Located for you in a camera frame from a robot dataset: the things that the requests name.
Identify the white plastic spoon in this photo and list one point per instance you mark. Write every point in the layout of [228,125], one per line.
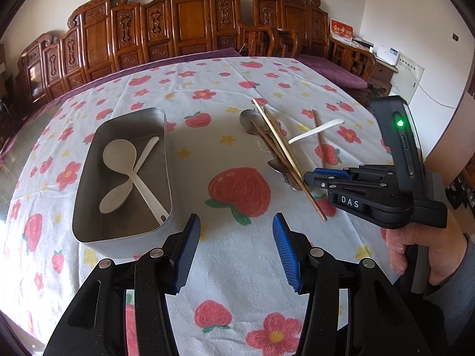
[315,131]

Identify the round cream plastic spoon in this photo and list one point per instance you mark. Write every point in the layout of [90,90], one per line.
[119,155]

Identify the metal spoon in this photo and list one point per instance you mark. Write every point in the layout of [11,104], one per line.
[276,167]
[248,120]
[290,182]

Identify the long carved wooden sofa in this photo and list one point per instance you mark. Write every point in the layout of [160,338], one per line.
[189,15]

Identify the red desk calendar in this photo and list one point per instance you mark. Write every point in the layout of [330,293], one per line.
[341,30]

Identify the strawberry flower print tablecloth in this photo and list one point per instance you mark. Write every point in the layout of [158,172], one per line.
[207,155]

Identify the oval cream plastic spoon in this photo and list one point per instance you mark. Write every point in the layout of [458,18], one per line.
[113,200]

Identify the purple seat cushion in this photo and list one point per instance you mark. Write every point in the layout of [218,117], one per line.
[334,70]

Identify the stack of papers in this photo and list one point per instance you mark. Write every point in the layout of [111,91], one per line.
[363,43]

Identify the short carved wooden sofa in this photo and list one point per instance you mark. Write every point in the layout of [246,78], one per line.
[297,11]

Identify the person's right forearm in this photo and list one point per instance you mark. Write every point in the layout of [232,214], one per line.
[460,296]

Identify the white box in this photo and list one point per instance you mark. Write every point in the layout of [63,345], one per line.
[389,55]

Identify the metal tray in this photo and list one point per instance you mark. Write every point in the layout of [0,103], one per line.
[118,230]

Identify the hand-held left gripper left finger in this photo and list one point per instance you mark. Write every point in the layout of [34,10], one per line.
[189,256]

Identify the pale bamboo chopstick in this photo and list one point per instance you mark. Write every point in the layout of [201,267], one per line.
[276,139]
[270,120]

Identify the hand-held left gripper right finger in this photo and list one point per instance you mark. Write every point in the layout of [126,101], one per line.
[287,252]

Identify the wooden side cabinet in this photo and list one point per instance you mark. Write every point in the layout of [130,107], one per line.
[382,76]

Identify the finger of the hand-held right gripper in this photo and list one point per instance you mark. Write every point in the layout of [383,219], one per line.
[330,172]
[315,181]

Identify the cream plastic fork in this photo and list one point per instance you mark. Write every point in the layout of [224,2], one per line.
[261,145]

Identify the person's right hand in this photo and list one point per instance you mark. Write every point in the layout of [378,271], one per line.
[441,248]

